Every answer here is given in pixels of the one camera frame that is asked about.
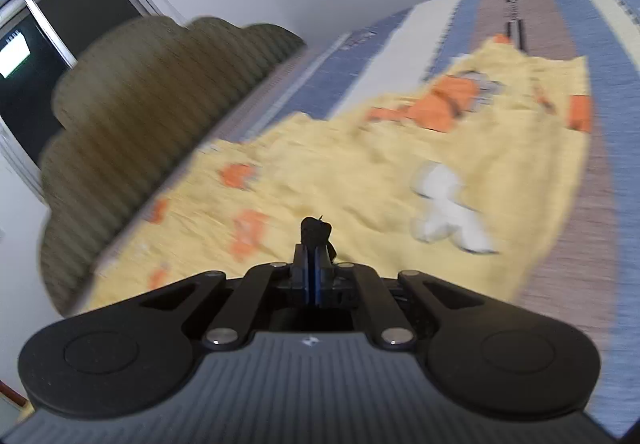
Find olive cloud-shaped headboard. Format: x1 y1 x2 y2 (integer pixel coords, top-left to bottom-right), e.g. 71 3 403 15
37 16 307 317

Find yellow pants with orange print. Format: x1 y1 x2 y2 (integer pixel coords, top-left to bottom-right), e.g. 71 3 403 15
75 36 597 321

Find striped blue and brown blanket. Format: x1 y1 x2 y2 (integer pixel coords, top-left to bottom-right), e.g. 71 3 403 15
200 0 640 430

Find window with white frame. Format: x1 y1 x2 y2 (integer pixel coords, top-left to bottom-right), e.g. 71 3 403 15
0 0 187 197

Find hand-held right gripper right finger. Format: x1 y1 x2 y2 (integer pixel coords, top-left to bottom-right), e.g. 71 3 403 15
315 217 475 350

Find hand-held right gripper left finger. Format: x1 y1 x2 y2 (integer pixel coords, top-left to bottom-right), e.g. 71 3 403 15
140 217 316 351

